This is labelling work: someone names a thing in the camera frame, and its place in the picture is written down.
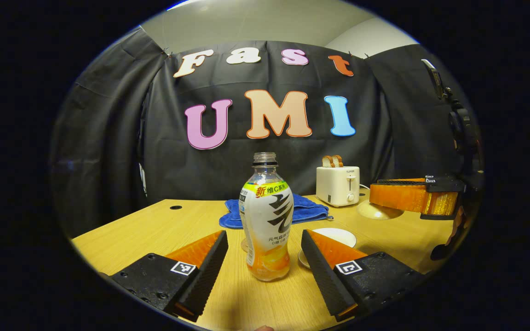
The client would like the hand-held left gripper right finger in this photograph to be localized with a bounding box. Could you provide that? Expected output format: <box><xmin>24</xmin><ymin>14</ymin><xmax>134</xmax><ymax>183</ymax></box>
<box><xmin>301</xmin><ymin>229</ymin><xmax>431</xmax><ymax>322</ymax></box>

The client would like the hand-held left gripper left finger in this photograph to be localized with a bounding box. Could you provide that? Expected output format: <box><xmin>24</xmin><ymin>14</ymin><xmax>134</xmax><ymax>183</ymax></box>
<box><xmin>109</xmin><ymin>230</ymin><xmax>229</xmax><ymax>322</ymax></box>

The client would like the white ceramic teacup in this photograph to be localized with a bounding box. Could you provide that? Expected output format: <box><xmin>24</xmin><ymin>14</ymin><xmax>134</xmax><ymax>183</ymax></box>
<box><xmin>312</xmin><ymin>228</ymin><xmax>357</xmax><ymax>249</ymax></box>

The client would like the clear water bottle orange label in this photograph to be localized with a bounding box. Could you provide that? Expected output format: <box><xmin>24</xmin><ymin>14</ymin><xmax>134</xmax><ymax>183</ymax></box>
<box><xmin>239</xmin><ymin>152</ymin><xmax>294</xmax><ymax>282</ymax></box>

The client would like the white toaster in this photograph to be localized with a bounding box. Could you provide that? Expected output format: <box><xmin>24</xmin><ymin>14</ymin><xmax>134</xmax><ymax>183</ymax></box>
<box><xmin>316</xmin><ymin>166</ymin><xmax>360</xmax><ymax>207</ymax></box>

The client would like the blue folded towel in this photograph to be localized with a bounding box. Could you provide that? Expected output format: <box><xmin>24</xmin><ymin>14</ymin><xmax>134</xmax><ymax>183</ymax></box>
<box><xmin>219</xmin><ymin>193</ymin><xmax>330</xmax><ymax>229</ymax></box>

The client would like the black backdrop cloth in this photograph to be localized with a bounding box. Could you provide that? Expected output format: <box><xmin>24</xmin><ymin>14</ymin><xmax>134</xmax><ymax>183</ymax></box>
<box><xmin>50</xmin><ymin>27</ymin><xmax>477</xmax><ymax>240</ymax></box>

